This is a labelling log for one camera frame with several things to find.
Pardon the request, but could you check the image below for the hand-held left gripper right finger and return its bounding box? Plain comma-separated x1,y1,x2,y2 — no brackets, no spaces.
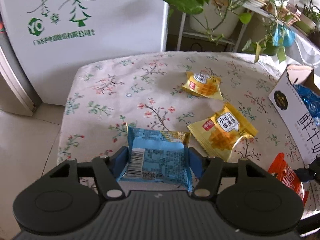
187,147,272,197

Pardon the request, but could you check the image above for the yellow snack packet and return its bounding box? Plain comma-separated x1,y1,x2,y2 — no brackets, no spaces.
181,71,224,102
187,102,258,162

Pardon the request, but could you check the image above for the light blue snack packet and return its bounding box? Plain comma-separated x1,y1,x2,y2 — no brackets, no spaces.
116,123,193,192

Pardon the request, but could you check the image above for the small potted green plant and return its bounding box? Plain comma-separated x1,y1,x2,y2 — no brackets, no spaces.
294,4,320,37

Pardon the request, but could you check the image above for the white printed plant pot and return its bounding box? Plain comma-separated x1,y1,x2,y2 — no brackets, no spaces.
189,0,247,39

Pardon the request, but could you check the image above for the dark blue snack packet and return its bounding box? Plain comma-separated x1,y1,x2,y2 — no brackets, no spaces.
292,84,320,127

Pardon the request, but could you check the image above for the floral tablecloth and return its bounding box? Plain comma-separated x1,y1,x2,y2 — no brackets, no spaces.
57,51,320,215

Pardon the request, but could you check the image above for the cardboard box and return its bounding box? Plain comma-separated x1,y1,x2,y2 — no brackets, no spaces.
269,64,320,165

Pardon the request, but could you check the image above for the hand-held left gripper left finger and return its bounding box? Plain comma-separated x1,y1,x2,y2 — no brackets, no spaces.
44,146,129,200

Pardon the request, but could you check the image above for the green pothos plant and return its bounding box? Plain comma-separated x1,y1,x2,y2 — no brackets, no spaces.
160,0,315,63

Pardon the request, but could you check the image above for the wicker basket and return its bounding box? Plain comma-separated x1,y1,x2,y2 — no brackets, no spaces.
277,6,302,27

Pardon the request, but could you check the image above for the white chest freezer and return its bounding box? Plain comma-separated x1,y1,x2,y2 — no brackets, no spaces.
0,0,170,107

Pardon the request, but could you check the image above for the white metal plant stand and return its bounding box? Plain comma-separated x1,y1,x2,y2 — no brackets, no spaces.
175,0,278,53

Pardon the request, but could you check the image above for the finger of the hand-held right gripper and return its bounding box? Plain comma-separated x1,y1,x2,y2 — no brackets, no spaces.
294,154,320,184

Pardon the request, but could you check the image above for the blue plastic bag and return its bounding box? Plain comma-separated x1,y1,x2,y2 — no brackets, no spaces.
272,24,295,47

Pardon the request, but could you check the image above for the orange snack packet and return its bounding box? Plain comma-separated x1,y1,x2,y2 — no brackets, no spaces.
267,152,309,205

